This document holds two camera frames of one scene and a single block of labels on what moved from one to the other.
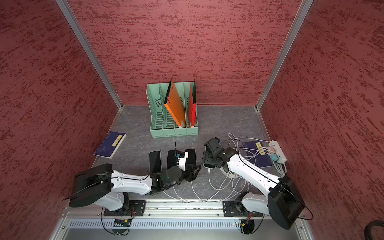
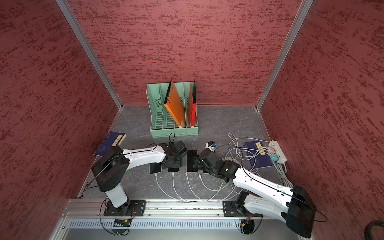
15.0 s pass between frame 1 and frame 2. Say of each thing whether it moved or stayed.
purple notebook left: stayed
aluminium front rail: stayed
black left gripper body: moved
